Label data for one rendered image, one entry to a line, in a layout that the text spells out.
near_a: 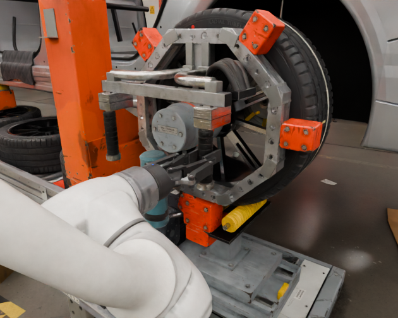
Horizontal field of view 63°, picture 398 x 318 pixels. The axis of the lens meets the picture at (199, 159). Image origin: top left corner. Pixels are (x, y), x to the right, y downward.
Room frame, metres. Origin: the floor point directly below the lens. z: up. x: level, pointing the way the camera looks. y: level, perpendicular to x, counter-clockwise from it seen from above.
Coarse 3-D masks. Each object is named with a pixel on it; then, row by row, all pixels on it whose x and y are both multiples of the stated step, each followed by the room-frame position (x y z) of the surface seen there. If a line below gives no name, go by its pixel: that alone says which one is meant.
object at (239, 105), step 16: (176, 64) 1.19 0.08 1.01; (160, 80) 1.19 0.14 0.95; (240, 112) 1.05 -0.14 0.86; (224, 128) 1.10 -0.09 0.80; (256, 128) 0.99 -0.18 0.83; (240, 144) 1.02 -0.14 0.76; (224, 160) 1.06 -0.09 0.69; (256, 160) 0.99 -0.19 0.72; (224, 176) 1.05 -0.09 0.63; (240, 176) 1.06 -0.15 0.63
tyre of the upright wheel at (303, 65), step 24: (192, 24) 1.10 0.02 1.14; (216, 24) 1.05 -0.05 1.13; (240, 24) 1.00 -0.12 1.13; (288, 24) 1.11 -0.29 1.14; (288, 48) 0.93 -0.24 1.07; (312, 48) 1.06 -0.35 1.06; (288, 72) 0.91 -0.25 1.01; (312, 72) 0.94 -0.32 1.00; (312, 96) 0.90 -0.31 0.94; (312, 120) 0.88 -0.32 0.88; (288, 168) 0.90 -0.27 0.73; (264, 192) 0.94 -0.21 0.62
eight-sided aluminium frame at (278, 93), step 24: (168, 48) 1.06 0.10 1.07; (240, 48) 0.91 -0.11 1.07; (264, 72) 0.87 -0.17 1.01; (288, 96) 0.86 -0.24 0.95; (144, 120) 1.13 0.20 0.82; (144, 144) 1.13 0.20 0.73; (264, 168) 0.85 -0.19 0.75; (192, 192) 1.00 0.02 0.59; (216, 192) 0.95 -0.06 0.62; (240, 192) 0.90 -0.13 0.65
